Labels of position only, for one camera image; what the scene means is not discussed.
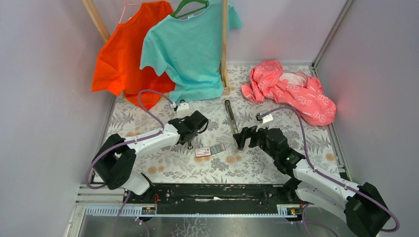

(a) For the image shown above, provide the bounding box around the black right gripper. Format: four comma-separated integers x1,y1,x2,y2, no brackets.
233,121,277,160

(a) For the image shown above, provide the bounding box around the beige and black stapler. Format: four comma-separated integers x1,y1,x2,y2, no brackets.
180,99,194,151

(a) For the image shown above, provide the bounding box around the white red staple box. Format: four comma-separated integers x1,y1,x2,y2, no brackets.
195,148,211,158

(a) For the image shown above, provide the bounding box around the silver staple strip tray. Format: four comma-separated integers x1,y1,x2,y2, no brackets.
209,143,226,155

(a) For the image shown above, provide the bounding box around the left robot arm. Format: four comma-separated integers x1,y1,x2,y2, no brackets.
89,111,209,203

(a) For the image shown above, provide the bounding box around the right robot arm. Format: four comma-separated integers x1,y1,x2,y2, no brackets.
233,126,390,237

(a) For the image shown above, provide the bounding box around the floral table mat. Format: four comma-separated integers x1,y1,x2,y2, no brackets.
93,65,343,185

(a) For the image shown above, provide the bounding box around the pink patterned cloth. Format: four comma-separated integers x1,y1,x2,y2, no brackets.
241,60,336,126

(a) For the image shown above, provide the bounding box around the wooden clothes rack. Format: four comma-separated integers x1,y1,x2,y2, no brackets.
81,0,231,96

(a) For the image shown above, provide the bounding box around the teal t-shirt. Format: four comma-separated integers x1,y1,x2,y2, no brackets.
140,0,224,102

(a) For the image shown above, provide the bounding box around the orange t-shirt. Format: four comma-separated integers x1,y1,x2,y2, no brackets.
91,0,175,109

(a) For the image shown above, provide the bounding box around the green clothes hanger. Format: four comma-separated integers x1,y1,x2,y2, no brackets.
171,0,210,19

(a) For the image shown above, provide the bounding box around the pink clothes hanger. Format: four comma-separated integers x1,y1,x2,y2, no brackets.
119,0,142,24

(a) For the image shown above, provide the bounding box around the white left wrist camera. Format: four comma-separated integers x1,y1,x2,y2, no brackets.
175,102,192,119

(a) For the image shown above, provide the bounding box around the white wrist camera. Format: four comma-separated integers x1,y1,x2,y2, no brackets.
175,102,192,119
256,113,274,131

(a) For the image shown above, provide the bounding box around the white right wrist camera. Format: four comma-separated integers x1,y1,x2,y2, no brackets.
256,113,274,131

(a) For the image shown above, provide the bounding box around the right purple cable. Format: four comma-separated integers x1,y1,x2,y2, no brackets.
256,105,401,237

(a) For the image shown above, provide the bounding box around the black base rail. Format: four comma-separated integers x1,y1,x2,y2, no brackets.
124,183,305,215

